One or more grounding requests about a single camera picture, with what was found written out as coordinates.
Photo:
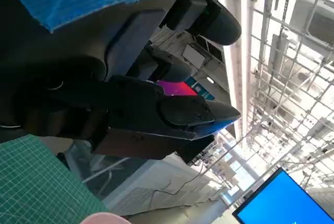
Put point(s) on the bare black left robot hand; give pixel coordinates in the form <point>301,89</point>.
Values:
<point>65,77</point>

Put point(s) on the pink bowl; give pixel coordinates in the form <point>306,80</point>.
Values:
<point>104,219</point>

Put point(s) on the grey chair with metal legs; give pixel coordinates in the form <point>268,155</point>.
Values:
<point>104,174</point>

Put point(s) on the green cutting mat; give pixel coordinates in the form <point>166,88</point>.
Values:
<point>36,182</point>

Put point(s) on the magenta laptop screen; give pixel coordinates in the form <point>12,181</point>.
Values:
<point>177,88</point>

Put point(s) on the teal sign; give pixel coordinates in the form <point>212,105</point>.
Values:
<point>202,89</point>

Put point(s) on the white cabinet with vent grille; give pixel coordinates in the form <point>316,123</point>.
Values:
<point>161,179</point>

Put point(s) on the blue computer monitor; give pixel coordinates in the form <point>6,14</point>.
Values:
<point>281,203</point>

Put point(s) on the metal scaffold frame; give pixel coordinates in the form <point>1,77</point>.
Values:
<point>287,77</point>

